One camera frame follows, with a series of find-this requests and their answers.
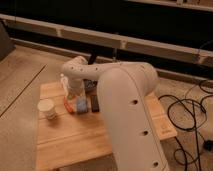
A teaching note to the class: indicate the grey wall rail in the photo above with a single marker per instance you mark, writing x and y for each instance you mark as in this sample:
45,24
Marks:
148,47

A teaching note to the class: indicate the wooden table board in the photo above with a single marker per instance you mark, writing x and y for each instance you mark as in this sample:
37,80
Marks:
69,138

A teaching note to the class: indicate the small white bottle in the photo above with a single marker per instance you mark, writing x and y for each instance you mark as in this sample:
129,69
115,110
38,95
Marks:
64,82

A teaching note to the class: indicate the white paper cup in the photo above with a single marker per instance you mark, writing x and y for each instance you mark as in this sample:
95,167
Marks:
47,107

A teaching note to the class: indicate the dark box at left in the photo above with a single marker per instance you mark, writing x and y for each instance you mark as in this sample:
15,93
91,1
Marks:
6,44

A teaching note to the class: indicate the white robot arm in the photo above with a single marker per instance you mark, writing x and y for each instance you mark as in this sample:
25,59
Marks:
121,90

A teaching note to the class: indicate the black table leg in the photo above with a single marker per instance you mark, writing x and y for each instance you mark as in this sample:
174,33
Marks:
92,58

